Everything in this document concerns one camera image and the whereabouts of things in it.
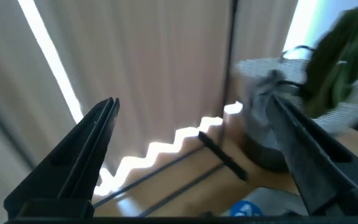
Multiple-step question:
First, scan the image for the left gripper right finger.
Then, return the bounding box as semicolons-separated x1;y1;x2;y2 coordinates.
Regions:
265;95;358;215

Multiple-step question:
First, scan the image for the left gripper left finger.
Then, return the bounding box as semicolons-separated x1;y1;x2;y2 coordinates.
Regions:
4;97;121;218

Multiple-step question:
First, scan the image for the green printed shirt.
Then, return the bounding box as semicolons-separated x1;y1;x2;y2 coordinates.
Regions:
301;5;358;119

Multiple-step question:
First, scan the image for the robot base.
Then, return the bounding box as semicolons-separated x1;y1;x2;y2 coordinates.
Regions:
228;186;310;218

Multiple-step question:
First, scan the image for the black clothes rack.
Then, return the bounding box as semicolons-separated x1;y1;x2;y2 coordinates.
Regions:
92;0;249;218

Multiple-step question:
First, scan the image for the white laundry basket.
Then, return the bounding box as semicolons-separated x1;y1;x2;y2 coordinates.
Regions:
236;45;358;172

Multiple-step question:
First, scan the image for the pale grey garment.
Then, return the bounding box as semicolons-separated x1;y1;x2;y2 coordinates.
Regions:
247;70;287;125

